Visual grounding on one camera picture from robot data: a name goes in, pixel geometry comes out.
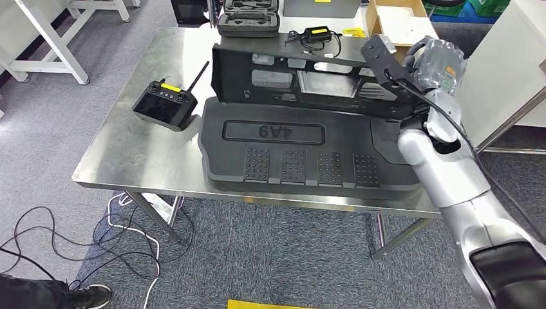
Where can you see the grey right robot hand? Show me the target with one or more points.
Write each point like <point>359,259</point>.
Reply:
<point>441,66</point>

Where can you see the long black plastic part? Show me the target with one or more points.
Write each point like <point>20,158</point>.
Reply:
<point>230,81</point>

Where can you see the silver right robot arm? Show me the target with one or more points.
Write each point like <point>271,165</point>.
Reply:
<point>452,179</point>

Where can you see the blue plastic crate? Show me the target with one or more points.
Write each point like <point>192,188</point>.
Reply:
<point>460,18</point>

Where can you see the open cardboard box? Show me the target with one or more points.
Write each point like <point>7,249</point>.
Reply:
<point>401,21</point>

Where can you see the white board panel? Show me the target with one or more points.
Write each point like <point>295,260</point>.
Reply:
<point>503,64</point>

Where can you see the black swivel chair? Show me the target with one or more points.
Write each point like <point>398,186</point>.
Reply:
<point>443,2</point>

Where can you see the green plastic crate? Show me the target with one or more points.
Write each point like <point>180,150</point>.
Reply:
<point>488,7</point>

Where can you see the yellow tag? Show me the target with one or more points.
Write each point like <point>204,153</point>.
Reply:
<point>354,32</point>

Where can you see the black power adapter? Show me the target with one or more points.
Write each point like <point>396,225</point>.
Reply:
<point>318,33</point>

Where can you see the grey flat case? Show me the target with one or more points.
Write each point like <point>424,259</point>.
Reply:
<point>320,8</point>

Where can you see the black foam case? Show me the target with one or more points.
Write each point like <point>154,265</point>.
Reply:
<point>247,23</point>

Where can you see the large black moulded panel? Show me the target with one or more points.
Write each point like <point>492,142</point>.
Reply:
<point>222,170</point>

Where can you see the black monitor box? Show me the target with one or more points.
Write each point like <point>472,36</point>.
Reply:
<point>190,13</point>

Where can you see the black remote controller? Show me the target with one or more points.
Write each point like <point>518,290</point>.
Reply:
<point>160,106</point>

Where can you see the yellow floor tape square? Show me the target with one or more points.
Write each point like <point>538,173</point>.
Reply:
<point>264,305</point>

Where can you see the white power strip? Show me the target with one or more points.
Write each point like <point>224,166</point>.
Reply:
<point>158,209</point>

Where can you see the person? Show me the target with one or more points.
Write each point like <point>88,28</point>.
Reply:
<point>25,294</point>

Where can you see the white frame table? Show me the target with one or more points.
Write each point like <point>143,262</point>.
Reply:
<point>121,10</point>
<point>51,38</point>

